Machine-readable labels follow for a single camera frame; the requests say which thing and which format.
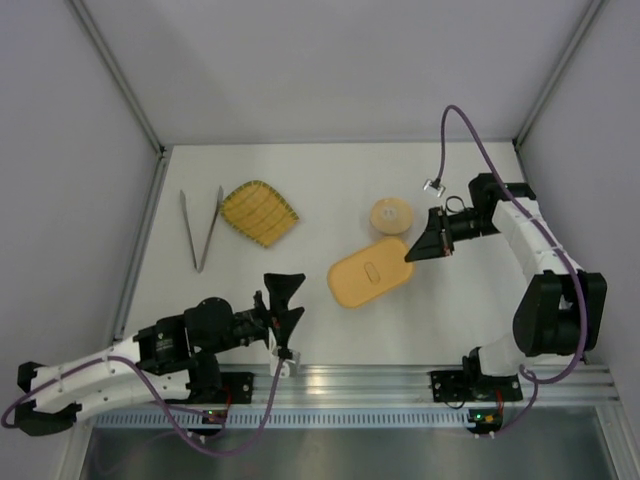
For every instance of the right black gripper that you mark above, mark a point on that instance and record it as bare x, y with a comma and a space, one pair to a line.
442, 233

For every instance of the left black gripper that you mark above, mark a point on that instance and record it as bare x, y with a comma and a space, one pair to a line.
273, 316

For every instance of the round beige lid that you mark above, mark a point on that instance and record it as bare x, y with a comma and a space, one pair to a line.
391, 209

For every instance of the tan rectangular box lid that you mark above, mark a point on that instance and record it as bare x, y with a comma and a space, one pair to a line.
370, 272

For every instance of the metal tongs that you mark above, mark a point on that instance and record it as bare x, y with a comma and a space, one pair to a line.
199, 236

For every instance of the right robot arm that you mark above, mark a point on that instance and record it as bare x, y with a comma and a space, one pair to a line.
557, 320

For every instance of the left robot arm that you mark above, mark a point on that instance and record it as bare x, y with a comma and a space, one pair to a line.
171, 361

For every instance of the round steel-lined container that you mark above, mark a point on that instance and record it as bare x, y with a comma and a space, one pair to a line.
393, 228

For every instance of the bamboo fan-shaped tray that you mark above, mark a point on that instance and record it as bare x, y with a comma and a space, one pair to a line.
259, 212

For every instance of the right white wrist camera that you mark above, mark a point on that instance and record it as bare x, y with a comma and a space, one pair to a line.
434, 187

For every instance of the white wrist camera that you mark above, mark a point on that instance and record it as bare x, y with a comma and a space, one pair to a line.
282, 365
434, 187

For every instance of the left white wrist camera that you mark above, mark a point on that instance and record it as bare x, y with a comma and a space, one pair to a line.
282, 365

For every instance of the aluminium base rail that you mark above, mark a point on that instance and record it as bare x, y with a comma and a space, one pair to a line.
395, 386

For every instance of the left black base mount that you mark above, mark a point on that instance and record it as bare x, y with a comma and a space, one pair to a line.
229, 388

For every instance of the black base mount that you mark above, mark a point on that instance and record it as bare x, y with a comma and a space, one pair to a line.
229, 388
457, 387

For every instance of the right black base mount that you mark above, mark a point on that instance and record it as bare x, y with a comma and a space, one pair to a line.
457, 387

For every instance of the slotted cable duct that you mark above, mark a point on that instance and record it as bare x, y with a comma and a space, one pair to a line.
153, 418

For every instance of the right aluminium frame post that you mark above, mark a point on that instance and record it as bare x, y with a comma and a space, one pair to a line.
559, 68

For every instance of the aluminium frame post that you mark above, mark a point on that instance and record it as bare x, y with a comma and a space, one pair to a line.
91, 30
559, 68

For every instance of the left aluminium frame post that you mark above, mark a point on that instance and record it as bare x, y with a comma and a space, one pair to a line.
91, 30

